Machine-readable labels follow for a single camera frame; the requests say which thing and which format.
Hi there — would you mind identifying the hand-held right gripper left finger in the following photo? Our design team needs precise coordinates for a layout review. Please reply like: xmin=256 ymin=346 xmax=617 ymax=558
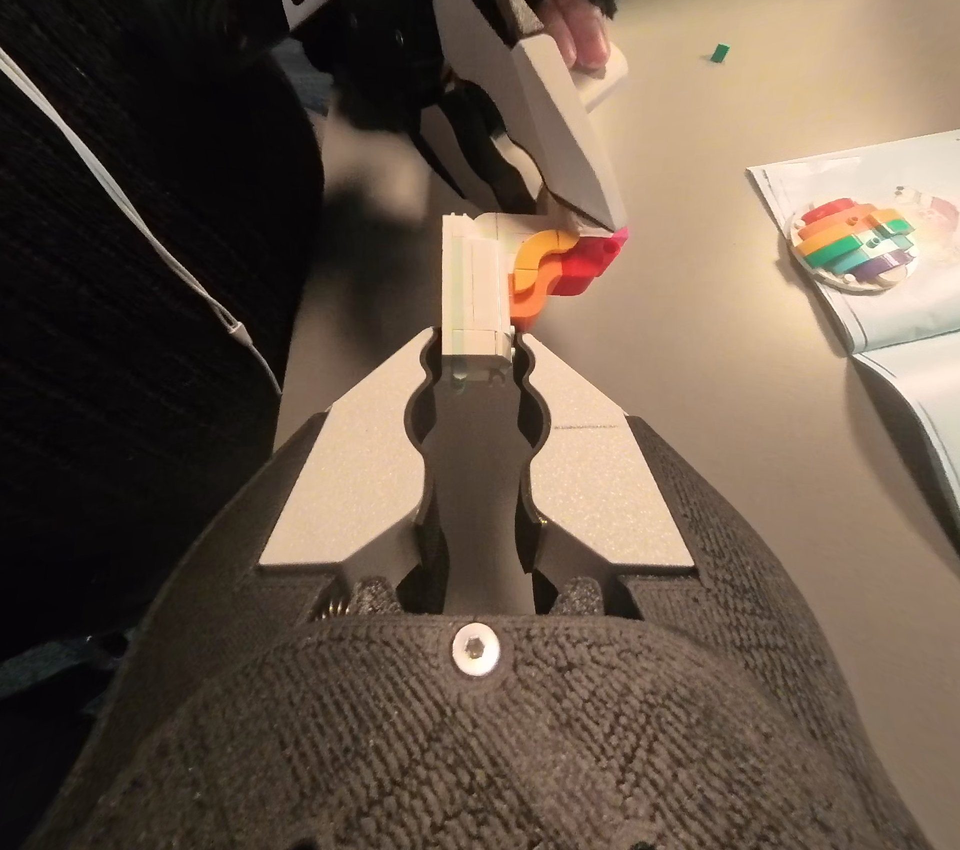
xmin=257 ymin=325 xmax=442 ymax=590

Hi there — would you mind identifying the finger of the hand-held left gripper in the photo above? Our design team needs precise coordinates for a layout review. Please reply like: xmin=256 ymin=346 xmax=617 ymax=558
xmin=420 ymin=0 xmax=630 ymax=232
xmin=576 ymin=44 xmax=631 ymax=114

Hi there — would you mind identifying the thin white cable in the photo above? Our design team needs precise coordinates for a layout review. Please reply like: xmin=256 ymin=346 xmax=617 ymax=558
xmin=0 ymin=49 xmax=283 ymax=403

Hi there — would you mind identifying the light blue instruction booklet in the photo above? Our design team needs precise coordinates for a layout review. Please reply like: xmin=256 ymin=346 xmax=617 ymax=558
xmin=746 ymin=129 xmax=960 ymax=500

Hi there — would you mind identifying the white rainbow lego model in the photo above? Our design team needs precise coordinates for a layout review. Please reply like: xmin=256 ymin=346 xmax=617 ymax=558
xmin=441 ymin=211 xmax=631 ymax=390

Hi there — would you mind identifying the person's black sweater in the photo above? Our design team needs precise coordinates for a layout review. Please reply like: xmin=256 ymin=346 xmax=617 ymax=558
xmin=0 ymin=0 xmax=325 ymax=660

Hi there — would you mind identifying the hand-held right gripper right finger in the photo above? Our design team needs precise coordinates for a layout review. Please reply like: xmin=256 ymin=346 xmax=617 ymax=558
xmin=516 ymin=331 xmax=696 ymax=605

